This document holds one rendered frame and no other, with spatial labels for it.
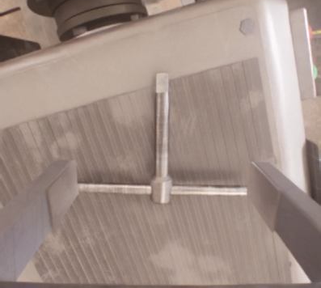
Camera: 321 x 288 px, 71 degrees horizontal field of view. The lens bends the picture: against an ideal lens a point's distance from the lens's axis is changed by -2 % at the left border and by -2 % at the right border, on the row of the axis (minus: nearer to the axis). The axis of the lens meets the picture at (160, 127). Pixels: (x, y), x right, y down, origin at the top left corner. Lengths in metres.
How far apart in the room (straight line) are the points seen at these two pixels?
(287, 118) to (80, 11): 0.35
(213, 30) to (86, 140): 0.18
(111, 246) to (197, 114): 0.21
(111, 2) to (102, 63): 0.20
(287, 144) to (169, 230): 0.18
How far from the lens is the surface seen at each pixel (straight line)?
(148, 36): 0.25
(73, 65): 0.27
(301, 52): 0.37
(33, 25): 0.87
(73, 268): 0.38
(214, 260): 0.36
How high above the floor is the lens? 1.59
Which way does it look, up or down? 76 degrees down
